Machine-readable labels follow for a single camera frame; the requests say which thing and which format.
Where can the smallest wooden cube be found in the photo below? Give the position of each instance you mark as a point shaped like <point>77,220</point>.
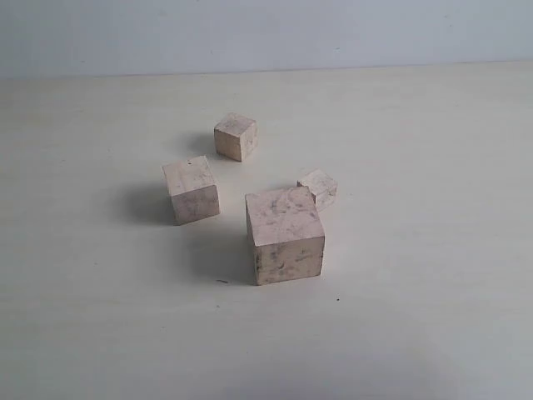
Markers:
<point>323,188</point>

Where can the third largest wooden cube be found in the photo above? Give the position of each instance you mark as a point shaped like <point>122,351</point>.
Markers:
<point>235,136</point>

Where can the second largest wooden cube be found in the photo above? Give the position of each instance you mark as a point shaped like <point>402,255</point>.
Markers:
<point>192,190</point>

